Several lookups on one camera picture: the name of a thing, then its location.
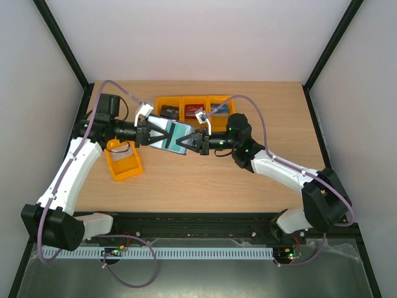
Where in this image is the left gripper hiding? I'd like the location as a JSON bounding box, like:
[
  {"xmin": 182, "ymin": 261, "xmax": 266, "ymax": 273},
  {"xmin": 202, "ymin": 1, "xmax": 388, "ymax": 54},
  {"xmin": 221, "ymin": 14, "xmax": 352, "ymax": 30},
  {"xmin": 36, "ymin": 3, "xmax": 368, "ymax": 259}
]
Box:
[{"xmin": 110, "ymin": 118, "xmax": 169, "ymax": 148}]

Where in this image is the blue leather card holder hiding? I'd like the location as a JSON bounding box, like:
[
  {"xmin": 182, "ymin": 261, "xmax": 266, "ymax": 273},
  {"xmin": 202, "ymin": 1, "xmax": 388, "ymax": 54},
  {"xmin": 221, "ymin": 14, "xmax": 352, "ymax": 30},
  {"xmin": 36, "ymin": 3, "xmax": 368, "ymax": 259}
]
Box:
[{"xmin": 148, "ymin": 115, "xmax": 195, "ymax": 155}]

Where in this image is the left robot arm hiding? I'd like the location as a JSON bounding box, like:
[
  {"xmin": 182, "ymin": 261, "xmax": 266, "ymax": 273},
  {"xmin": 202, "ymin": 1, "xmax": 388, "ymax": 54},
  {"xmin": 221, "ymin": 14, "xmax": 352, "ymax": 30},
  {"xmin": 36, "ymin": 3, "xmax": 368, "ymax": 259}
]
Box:
[{"xmin": 21, "ymin": 94, "xmax": 175, "ymax": 251}]

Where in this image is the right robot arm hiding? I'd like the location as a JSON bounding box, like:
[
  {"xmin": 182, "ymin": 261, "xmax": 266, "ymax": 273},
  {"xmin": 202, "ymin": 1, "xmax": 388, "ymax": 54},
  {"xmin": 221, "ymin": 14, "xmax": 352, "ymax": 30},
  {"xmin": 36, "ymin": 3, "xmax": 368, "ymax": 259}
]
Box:
[{"xmin": 176, "ymin": 113, "xmax": 353, "ymax": 243}]

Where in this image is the black card stack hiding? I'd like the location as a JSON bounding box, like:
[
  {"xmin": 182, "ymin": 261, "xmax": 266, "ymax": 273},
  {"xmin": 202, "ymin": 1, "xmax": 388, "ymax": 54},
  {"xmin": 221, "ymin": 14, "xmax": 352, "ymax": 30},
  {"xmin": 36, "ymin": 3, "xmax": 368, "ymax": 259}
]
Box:
[{"xmin": 159, "ymin": 105, "xmax": 179, "ymax": 120}]

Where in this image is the red card stack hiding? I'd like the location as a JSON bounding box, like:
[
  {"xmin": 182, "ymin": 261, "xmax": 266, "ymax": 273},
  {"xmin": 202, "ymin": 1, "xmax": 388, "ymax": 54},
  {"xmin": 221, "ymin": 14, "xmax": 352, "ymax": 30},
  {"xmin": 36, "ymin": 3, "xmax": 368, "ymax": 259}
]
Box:
[{"xmin": 184, "ymin": 104, "xmax": 205, "ymax": 119}]

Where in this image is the card in small bin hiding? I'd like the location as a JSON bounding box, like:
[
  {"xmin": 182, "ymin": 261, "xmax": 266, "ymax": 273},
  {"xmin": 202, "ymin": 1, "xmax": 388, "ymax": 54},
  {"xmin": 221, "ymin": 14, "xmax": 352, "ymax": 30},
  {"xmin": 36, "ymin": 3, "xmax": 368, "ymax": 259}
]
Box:
[{"xmin": 110, "ymin": 147, "xmax": 133, "ymax": 162}]

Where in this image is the blue card stack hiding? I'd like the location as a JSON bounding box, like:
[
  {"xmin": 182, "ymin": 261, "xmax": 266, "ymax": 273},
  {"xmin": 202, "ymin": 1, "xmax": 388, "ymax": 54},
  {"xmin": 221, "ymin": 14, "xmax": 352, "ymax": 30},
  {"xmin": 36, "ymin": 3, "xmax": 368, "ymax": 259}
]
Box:
[{"xmin": 210, "ymin": 103, "xmax": 229, "ymax": 117}]

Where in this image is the yellow three-compartment bin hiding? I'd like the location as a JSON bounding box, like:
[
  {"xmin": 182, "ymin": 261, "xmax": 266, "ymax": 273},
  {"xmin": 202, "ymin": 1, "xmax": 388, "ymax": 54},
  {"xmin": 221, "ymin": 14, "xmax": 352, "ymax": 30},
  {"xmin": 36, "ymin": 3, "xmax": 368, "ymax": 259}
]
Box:
[{"xmin": 154, "ymin": 94, "xmax": 238, "ymax": 133}]

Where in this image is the small yellow bin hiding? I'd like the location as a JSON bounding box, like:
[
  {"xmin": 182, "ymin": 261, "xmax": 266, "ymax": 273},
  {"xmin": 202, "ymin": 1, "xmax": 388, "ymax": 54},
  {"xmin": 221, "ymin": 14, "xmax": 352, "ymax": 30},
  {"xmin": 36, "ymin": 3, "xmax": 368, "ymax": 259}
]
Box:
[{"xmin": 105, "ymin": 139, "xmax": 143, "ymax": 182}]

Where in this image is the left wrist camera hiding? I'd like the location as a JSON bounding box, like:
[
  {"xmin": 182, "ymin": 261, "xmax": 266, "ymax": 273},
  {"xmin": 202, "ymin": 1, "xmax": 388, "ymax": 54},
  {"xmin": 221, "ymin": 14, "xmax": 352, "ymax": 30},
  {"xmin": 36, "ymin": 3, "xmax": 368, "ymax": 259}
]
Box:
[{"xmin": 134, "ymin": 102, "xmax": 154, "ymax": 127}]

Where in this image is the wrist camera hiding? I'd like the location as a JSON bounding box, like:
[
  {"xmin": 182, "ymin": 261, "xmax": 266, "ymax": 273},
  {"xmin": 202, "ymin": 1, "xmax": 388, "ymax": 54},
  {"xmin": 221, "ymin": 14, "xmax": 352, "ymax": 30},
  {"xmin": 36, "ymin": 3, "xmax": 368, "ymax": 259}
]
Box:
[
  {"xmin": 195, "ymin": 109, "xmax": 212, "ymax": 135},
  {"xmin": 134, "ymin": 102, "xmax": 154, "ymax": 127}
]

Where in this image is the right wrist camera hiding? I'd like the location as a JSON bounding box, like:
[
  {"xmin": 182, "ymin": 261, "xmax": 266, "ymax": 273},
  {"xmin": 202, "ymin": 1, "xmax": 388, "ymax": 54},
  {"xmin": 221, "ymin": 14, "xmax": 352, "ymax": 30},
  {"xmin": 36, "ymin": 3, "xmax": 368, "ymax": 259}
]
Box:
[{"xmin": 195, "ymin": 109, "xmax": 212, "ymax": 135}]

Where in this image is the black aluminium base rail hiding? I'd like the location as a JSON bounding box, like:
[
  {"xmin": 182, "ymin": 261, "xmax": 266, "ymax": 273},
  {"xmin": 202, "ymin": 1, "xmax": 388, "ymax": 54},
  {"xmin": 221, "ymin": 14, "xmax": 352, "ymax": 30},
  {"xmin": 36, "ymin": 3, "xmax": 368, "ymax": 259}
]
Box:
[{"xmin": 74, "ymin": 212, "xmax": 364, "ymax": 246}]

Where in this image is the white slotted cable duct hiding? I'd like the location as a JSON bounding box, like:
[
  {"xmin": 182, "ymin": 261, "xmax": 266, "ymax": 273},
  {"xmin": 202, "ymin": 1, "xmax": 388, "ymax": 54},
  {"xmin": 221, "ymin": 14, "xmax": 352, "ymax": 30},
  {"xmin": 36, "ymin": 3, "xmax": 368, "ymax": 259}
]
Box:
[{"xmin": 58, "ymin": 246, "xmax": 274, "ymax": 260}]

